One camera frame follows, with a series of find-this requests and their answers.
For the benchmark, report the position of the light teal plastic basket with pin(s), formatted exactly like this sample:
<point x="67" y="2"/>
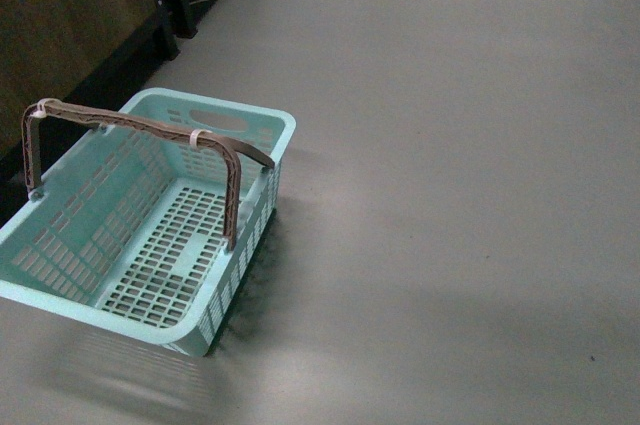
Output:
<point x="143" y="221"/>

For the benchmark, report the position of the black metal table leg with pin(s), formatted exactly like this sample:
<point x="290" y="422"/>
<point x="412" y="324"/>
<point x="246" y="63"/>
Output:
<point x="170" y="0"/>

